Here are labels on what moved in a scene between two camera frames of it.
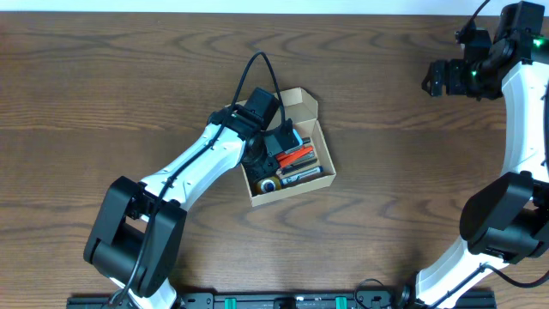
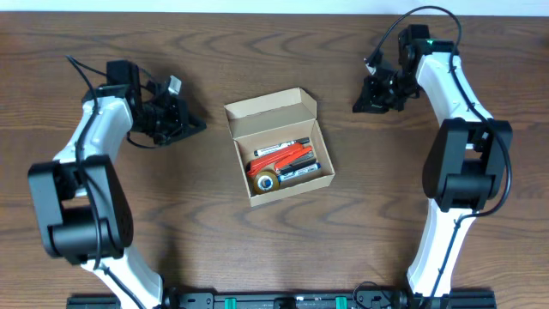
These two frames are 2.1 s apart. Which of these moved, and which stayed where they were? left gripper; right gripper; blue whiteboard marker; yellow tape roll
Moved: blue whiteboard marker; right gripper; left gripper
Stayed: yellow tape roll
